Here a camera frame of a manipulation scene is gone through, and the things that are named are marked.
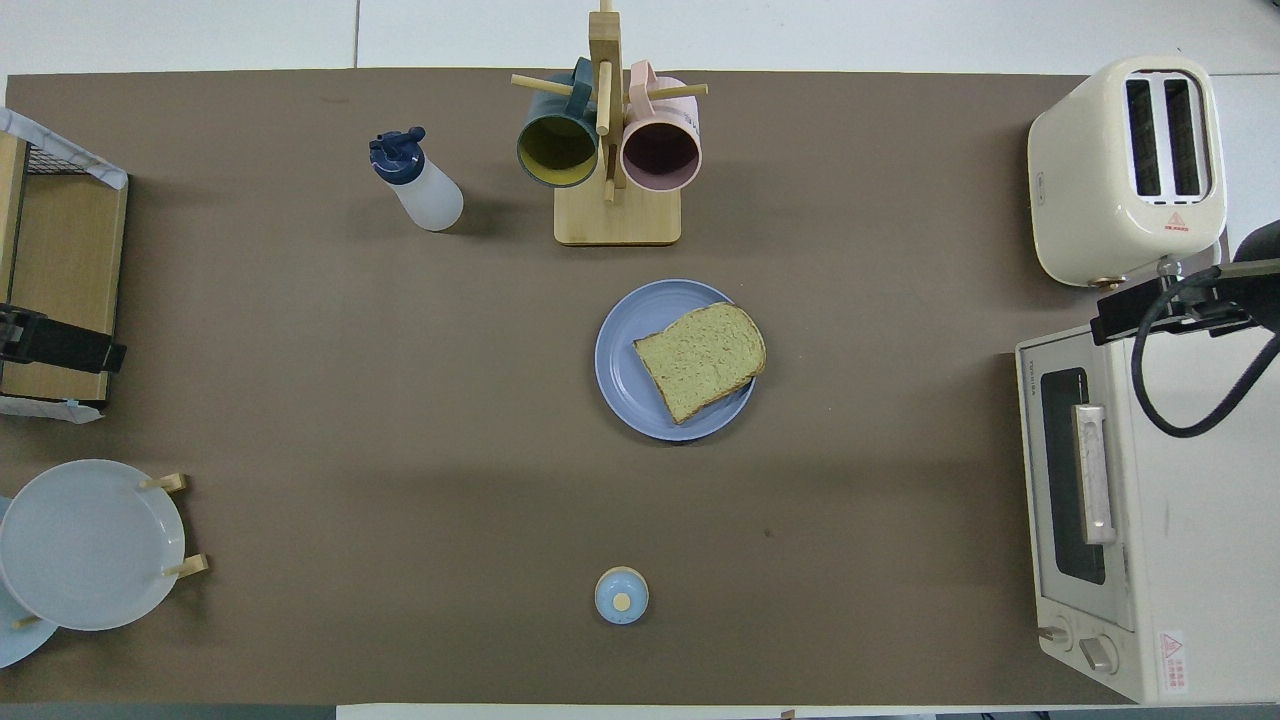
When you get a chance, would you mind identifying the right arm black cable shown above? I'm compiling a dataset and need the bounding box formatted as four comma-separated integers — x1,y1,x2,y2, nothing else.
1131,270,1280,438

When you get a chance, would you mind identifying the pink mug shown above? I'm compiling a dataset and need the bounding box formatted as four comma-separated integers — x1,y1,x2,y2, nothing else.
620,60,703,194

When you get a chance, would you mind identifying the wooden shelf box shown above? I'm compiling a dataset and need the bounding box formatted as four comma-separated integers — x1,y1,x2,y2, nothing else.
0,130,129,403

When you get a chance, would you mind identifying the blue round plate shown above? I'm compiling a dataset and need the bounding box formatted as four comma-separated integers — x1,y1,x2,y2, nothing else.
594,279,759,443

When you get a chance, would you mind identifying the marble pattern cloth strip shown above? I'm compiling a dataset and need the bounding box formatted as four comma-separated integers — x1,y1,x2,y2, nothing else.
0,107,129,191

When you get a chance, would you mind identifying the white toaster oven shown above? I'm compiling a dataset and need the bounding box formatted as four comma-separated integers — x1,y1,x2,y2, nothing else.
1015,318,1280,705

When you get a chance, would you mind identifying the brown table mat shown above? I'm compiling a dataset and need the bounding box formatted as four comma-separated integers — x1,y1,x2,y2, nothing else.
0,68,1233,706

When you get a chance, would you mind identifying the black wire basket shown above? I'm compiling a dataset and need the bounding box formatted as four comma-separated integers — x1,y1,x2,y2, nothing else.
22,145,83,177

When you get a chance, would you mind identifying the white paper sheet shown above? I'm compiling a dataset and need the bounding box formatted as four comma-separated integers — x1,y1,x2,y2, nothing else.
0,395,104,425

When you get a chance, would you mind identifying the wooden mug tree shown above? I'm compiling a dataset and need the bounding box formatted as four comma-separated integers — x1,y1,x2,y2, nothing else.
511,0,709,247

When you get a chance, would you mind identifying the dark teal mug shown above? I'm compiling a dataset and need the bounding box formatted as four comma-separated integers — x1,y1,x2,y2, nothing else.
516,57,601,189

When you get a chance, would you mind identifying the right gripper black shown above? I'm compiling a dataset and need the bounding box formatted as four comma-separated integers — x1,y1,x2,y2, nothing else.
1092,220,1280,347

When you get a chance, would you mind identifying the small blue seasoning shaker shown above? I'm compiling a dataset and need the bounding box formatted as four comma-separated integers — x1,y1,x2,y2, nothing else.
594,566,650,626

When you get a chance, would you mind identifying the white squeeze bottle blue cap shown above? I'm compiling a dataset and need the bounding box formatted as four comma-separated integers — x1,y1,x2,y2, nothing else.
369,126,465,233

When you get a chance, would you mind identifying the pale blue plate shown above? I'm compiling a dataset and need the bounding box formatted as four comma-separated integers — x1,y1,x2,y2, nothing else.
0,459,187,632
0,497,59,669

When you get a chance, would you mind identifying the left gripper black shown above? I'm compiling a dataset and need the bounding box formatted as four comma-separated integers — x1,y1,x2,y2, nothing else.
0,305,127,374

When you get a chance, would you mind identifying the wooden plate rack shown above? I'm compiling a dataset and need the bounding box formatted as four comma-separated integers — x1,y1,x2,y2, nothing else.
12,473,210,631

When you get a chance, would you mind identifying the cream two-slot toaster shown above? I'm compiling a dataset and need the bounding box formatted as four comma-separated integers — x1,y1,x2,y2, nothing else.
1027,55,1229,291

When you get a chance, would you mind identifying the slice of toast bread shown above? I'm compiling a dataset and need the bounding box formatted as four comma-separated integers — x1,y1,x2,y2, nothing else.
633,302,768,425

